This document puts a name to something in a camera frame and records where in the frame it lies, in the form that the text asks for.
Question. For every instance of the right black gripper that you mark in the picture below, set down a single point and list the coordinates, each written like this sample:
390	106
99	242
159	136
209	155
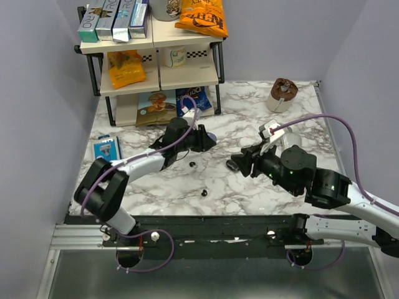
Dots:
251	154

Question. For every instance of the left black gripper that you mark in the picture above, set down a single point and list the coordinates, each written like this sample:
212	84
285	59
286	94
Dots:
204	142

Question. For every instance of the blue-purple earbud charging case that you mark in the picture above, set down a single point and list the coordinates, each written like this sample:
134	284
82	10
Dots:
212	136

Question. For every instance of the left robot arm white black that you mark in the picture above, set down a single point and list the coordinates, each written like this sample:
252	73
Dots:
102	189

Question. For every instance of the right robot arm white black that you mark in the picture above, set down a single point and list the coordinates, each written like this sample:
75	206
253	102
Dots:
375	221

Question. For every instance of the black earbud charging case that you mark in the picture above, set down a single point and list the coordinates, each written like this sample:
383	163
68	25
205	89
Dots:
232	166

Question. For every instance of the blue doritos bag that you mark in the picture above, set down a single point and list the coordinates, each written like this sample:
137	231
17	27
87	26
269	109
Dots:
197	93

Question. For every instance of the brown chips bag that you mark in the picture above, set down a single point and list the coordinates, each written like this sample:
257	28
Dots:
156	108

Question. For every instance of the brown-topped white cup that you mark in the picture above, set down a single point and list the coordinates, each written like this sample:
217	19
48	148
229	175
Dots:
282	95

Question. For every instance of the beige black shelf rack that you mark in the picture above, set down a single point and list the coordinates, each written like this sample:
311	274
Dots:
204	66

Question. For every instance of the white patterned mug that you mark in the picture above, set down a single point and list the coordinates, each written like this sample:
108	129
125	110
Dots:
174	57

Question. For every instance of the blue razor package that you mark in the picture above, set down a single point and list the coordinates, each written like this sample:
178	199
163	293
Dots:
106	147

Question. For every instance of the orange snack bag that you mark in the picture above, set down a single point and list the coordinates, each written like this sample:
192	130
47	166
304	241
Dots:
125	68

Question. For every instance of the orange kettle chips bag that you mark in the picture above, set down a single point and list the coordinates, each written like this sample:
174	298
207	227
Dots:
204	17

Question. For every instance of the purple white toothpaste box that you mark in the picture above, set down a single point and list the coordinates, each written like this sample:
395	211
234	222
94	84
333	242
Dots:
139	22

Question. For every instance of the blue silver toothpaste box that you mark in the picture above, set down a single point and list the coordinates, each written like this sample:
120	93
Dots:
120	28

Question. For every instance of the grey cartoon mug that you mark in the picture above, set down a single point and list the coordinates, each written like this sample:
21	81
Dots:
165	10

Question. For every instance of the teal toothpaste box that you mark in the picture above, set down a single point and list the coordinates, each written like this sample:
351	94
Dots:
89	21

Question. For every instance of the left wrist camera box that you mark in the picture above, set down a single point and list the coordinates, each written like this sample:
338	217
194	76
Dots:
192	115

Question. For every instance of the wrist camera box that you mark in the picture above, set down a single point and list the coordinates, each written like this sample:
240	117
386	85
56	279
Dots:
192	115
269	133

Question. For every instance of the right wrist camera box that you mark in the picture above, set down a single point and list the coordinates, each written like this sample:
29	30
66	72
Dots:
269	133

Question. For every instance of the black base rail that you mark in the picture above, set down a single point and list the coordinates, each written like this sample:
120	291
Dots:
212	237

